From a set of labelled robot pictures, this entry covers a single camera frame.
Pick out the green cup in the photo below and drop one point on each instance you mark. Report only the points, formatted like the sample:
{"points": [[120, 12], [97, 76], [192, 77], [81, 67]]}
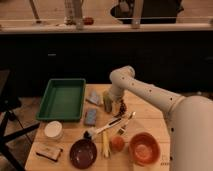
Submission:
{"points": [[107, 102]]}

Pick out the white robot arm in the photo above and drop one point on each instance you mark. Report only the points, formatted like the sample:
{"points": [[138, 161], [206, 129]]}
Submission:
{"points": [[189, 120]]}

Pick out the green plastic tray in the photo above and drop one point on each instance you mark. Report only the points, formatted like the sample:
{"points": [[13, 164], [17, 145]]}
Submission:
{"points": [[62, 100]]}

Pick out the pine cone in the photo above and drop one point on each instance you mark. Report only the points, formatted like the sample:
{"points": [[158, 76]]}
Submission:
{"points": [[122, 109]]}

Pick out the blue sponge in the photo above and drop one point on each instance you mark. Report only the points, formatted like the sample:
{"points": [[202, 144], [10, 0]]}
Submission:
{"points": [[90, 117]]}

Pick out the small paint brush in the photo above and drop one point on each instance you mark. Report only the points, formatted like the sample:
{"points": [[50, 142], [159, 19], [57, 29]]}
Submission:
{"points": [[123, 128]]}

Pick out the orange fruit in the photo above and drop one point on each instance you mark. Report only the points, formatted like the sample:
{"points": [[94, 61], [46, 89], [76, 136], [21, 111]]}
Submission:
{"points": [[117, 143]]}

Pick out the red object on counter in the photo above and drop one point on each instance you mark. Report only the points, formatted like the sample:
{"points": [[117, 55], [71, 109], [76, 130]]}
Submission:
{"points": [[88, 21]]}

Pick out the white cup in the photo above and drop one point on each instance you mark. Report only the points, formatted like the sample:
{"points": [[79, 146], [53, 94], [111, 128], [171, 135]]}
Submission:
{"points": [[53, 130]]}

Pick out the dark purple bowl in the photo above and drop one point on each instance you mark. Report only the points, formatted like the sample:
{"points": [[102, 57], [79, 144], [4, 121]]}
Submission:
{"points": [[83, 153]]}

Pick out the orange bowl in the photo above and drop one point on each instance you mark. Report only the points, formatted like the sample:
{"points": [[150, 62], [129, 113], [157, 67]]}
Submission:
{"points": [[144, 150]]}

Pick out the wooden block eraser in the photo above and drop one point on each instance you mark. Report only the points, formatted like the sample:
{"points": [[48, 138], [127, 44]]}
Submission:
{"points": [[49, 152]]}

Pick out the black chair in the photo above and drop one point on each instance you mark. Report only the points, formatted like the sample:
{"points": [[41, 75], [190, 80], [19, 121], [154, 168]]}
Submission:
{"points": [[10, 116]]}

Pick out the white handled brush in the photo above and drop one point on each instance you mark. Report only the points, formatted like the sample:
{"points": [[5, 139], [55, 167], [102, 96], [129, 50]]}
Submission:
{"points": [[93, 132]]}

